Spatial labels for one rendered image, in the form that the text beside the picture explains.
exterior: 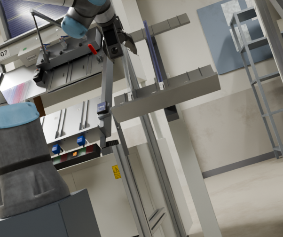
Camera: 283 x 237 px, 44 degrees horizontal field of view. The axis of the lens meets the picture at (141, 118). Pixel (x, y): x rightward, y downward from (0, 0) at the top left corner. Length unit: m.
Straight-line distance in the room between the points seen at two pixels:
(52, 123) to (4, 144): 0.76
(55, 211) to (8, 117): 0.22
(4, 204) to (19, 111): 0.19
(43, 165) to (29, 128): 0.08
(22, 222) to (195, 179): 0.73
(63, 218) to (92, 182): 1.01
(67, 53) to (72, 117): 0.41
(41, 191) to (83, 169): 0.96
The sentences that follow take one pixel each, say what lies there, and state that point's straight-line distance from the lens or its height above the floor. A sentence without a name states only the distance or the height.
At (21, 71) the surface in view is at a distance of 2.03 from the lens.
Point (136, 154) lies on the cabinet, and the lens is 1.60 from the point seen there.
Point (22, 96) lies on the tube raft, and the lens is 1.79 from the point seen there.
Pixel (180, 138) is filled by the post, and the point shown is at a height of 0.59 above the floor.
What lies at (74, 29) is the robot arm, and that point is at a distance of 1.05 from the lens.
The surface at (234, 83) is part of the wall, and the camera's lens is 4.55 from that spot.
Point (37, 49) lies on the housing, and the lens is 1.95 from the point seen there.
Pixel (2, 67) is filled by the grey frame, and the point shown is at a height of 1.29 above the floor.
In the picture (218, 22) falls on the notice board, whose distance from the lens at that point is 4.68.
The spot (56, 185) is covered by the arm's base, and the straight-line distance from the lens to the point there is 0.76.
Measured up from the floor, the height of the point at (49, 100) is 1.04.
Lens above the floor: 0.60
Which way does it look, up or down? 5 degrees up
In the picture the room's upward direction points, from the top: 18 degrees counter-clockwise
